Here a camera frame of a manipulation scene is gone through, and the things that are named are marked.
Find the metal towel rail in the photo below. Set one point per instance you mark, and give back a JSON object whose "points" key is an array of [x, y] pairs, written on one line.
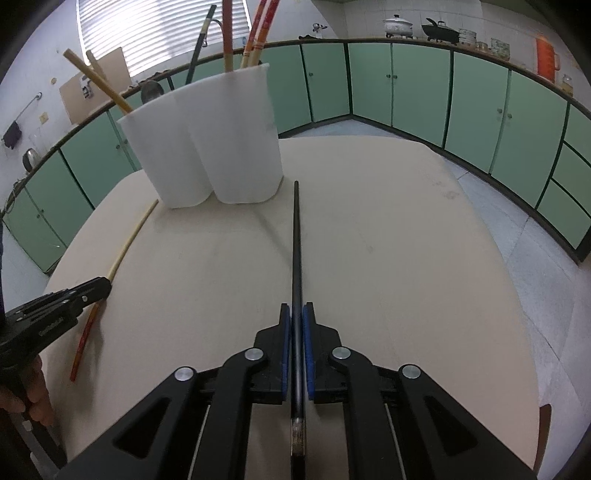
{"points": [[30, 105]]}

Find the red and yellow chopstick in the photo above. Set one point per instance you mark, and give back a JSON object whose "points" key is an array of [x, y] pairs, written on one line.
{"points": [[255, 32], [265, 34], [120, 258]]}

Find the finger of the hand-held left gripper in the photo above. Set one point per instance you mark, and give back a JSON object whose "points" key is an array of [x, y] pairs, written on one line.
{"points": [[92, 288], [46, 321]]}

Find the green lower kitchen cabinets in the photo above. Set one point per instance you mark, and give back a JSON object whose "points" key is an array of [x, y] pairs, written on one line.
{"points": [[415, 87]]}

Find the person's left hand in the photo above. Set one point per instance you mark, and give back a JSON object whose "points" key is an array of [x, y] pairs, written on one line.
{"points": [[39, 397]]}

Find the small metal tap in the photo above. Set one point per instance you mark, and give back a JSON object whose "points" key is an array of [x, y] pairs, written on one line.
{"points": [[318, 28]]}

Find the metal kitchen faucet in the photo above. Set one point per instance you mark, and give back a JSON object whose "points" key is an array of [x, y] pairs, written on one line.
{"points": [[213, 26]]}

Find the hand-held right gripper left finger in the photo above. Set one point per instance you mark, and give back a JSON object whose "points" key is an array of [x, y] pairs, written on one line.
{"points": [[285, 350]]}

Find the brown wooden chopstick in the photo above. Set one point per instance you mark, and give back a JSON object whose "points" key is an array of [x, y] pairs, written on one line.
{"points": [[228, 37]]}

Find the black chopstick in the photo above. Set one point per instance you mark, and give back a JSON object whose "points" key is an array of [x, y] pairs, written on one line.
{"points": [[199, 46], [296, 258]]}

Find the white window blind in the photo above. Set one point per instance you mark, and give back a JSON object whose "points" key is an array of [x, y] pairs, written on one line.
{"points": [[138, 32]]}

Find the black hanging cloth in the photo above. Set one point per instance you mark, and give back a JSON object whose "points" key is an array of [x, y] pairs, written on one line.
{"points": [[12, 134]]}

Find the white utensil holder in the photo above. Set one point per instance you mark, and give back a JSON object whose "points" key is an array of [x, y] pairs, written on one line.
{"points": [[231, 138]]}

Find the small glass jar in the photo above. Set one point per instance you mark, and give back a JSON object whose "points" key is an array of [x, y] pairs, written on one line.
{"points": [[567, 85]]}

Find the light wooden chopstick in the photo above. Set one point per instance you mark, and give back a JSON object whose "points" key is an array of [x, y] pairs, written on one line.
{"points": [[99, 81], [94, 63]]}

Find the black wok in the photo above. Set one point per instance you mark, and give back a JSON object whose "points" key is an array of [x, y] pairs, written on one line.
{"points": [[439, 31]]}

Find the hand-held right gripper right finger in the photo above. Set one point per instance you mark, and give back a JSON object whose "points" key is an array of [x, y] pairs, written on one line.
{"points": [[308, 350]]}

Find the white cooking pot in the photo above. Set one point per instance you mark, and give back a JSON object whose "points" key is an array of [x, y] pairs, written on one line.
{"points": [[398, 26]]}

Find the orange thermos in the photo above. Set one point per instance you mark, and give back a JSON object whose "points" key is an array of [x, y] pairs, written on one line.
{"points": [[546, 60]]}

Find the group of glass jars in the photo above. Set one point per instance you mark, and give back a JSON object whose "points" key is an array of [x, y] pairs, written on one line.
{"points": [[497, 47]]}

